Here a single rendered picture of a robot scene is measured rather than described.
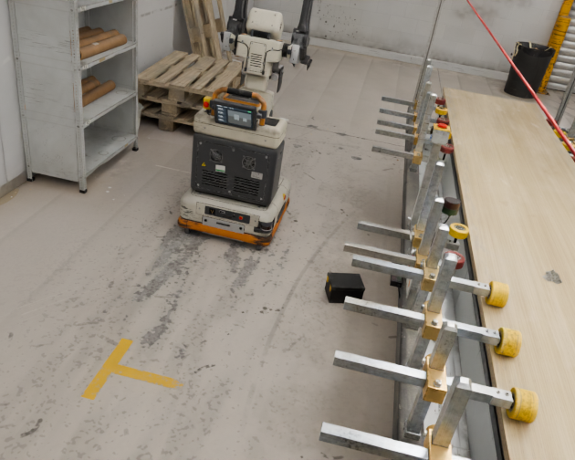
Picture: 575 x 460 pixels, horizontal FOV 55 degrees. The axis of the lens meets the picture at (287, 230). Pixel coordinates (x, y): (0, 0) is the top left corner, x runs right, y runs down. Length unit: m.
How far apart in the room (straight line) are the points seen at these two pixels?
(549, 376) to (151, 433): 1.56
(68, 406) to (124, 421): 0.25
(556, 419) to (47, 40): 3.42
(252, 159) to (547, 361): 2.17
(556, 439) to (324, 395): 1.35
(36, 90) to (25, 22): 0.43
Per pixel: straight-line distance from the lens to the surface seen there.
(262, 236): 3.55
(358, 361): 1.51
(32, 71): 4.08
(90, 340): 2.94
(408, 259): 2.18
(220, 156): 3.49
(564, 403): 1.75
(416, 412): 1.66
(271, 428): 2.57
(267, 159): 3.40
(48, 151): 4.23
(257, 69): 3.60
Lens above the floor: 1.96
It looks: 30 degrees down
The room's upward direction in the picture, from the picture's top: 9 degrees clockwise
